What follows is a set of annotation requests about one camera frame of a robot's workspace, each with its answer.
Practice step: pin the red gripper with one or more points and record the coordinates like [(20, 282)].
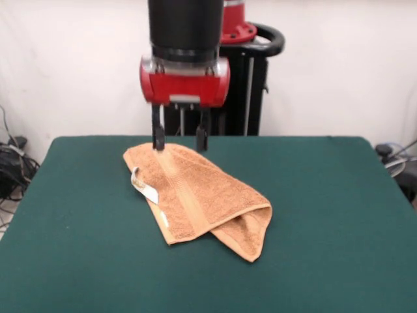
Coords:
[(185, 84)]

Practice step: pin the tan terry towel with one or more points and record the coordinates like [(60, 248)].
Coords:
[(202, 195)]

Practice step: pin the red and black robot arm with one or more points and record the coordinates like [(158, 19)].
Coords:
[(185, 26)]

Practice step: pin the dark green table cloth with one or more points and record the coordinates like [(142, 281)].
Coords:
[(325, 228)]

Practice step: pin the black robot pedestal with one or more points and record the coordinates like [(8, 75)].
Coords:
[(238, 98)]

